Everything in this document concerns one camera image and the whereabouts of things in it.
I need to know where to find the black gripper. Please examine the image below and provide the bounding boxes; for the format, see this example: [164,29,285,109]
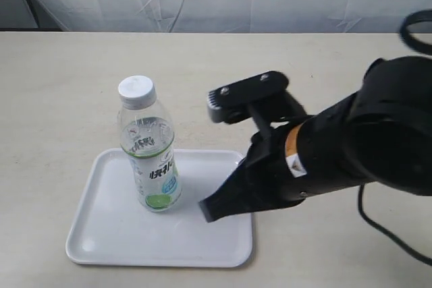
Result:
[198,123,306,223]

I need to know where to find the clear plastic drink bottle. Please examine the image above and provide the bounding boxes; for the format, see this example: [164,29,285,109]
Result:
[117,76,182,212]

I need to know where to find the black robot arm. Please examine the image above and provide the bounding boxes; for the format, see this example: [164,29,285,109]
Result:
[199,56,431,222]

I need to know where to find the white rectangular plastic tray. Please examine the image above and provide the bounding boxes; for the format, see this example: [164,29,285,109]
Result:
[65,148,253,268]

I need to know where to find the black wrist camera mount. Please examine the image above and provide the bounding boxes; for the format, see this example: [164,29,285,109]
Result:
[207,71,307,125]

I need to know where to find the black cable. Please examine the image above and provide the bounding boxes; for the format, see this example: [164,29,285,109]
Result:
[356,9,432,265]

